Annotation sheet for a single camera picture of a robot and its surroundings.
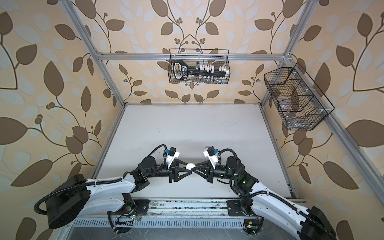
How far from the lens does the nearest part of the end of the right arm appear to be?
2.07 feet

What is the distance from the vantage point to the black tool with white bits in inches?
32.6

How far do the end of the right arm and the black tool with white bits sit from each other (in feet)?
1.60

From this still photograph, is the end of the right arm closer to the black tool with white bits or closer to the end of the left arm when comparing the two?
the end of the left arm
